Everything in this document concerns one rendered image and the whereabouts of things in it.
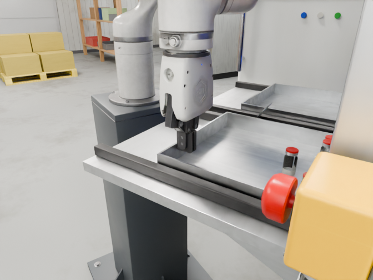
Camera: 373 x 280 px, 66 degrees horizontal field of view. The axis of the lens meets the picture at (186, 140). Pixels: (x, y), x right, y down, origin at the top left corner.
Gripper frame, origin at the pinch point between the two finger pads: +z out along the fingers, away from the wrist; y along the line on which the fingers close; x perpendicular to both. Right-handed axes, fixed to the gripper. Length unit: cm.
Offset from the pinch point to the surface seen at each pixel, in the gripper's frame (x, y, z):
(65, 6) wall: 670, 449, -23
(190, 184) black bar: -6.3, -8.1, 2.7
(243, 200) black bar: -14.8, -7.8, 2.3
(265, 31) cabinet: 19, 87, -12
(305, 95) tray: -8, 54, 3
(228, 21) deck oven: 198, 413, -1
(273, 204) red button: -21.8, -19.9, -7.7
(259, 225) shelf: -17.7, -9.1, 4.4
